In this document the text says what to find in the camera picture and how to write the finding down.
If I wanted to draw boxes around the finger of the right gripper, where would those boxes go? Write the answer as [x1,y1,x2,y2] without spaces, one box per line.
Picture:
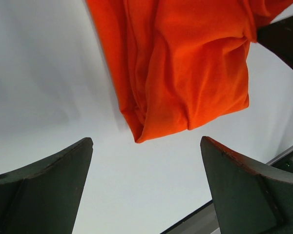
[257,15,293,70]

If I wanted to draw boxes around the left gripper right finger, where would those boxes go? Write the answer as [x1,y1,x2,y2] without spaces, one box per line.
[200,136,293,234]

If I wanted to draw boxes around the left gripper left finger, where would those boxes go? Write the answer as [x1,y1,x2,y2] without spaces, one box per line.
[0,137,93,234]

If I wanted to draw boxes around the orange t-shirt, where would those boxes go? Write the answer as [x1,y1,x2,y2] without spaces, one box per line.
[87,0,292,143]

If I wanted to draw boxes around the aluminium frame rail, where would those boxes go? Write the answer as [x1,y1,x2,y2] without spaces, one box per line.
[161,140,293,234]

